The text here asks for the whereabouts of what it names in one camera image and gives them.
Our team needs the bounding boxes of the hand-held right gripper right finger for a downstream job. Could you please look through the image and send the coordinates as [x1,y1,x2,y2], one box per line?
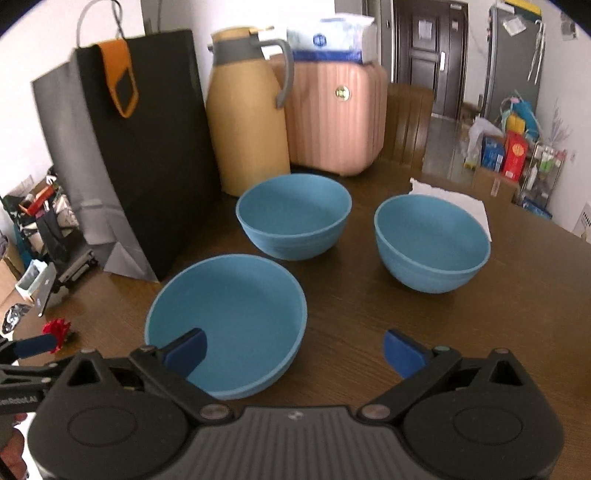
[358,329,532,423]

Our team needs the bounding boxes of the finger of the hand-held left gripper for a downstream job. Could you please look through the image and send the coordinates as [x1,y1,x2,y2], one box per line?
[0,362,70,387]
[0,333,63,363]

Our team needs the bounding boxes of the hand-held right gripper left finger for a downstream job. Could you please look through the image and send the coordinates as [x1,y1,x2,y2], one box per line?
[58,328,236,423]

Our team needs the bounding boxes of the blue bowl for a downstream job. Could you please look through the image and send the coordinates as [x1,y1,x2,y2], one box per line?
[374,194,491,295]
[144,254,308,401]
[235,174,352,261]

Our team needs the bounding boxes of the red paper flower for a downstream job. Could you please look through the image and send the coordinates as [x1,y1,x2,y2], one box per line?
[42,318,75,354]

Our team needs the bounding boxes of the pile of assorted clutter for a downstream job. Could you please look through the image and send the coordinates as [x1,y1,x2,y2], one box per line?
[0,167,99,334]

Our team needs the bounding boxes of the white paper napkin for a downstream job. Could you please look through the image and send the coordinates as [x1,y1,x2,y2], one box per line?
[410,178,494,244]

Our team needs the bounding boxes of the brown cardboard box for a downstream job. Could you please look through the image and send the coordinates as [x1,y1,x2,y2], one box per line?
[471,166,520,204]

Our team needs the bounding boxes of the black paper bag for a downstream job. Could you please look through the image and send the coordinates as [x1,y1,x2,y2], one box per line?
[31,0,222,283]

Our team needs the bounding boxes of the blue white flat boxes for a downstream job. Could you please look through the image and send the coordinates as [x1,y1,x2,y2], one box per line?
[522,196,553,221]

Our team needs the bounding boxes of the blue carton box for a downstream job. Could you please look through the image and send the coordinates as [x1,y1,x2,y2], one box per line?
[480,137,506,171]

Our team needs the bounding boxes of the white printed board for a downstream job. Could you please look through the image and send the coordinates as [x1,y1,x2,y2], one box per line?
[573,203,591,241]

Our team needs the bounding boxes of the red carton box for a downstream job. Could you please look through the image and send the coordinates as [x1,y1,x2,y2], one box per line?
[502,130,529,181]

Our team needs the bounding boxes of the dark wooden chair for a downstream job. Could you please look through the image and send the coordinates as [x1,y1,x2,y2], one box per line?
[376,83,435,171]

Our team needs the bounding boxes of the yellow thermos jug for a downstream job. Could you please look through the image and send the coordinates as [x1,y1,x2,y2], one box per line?
[205,28,295,197]

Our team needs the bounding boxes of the white plastic bag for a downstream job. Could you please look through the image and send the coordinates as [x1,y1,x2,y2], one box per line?
[466,117,504,160]

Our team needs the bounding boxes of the pink ribbed suitcase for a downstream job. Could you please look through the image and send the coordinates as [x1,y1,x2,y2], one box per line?
[270,58,389,177]

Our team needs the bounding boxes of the blue paper gift bag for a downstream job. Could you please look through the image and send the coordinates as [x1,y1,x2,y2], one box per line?
[501,95,540,139]

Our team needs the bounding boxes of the dried flower bunch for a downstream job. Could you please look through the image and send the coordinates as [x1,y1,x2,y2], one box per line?
[549,106,572,148]

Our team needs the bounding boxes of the orange bag tag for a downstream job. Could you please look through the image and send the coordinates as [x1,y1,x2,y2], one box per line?
[99,39,139,118]

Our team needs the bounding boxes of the dark wooden door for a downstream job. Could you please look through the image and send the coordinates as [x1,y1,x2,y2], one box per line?
[392,0,469,118]

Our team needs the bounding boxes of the grey refrigerator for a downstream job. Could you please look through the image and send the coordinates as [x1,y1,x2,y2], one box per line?
[485,4,546,121]

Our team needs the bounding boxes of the blue white tissue pack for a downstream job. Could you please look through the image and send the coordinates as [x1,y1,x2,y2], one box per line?
[286,15,377,64]

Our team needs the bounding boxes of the wire storage rack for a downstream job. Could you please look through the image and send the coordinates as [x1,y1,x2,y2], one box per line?
[519,145,566,208]

